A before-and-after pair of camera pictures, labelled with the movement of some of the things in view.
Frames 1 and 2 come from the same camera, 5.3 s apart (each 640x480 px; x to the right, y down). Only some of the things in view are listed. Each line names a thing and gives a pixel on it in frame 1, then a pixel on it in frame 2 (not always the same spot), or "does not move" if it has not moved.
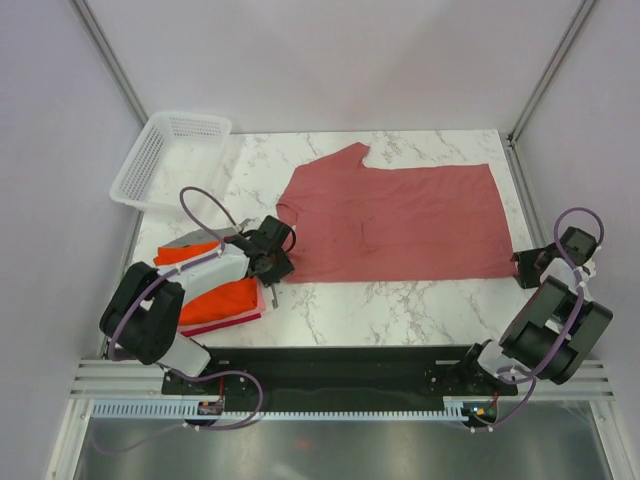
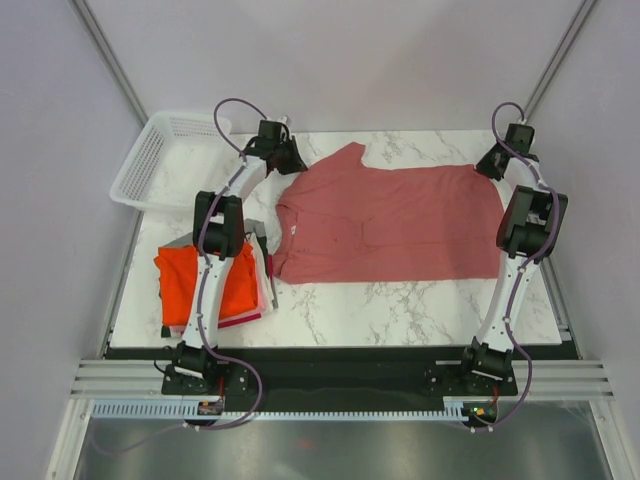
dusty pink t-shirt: [348, 222] does not move
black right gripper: [525, 258] to [483, 165]
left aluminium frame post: [107, 59] does not move
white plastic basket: [174, 153] does not move
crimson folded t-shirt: [197, 331] does not move
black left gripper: [284, 267] to [298, 165]
